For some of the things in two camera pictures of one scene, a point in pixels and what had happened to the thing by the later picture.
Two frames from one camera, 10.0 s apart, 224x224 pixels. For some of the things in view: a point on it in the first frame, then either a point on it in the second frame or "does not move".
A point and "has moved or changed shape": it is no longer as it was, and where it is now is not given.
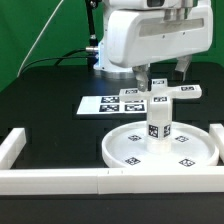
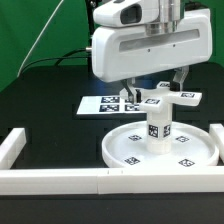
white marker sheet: x=110 y=105 does not move
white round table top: x=191 y=147 does not move
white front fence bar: x=111 y=181 does not move
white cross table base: x=160 y=94 has moved or changed shape
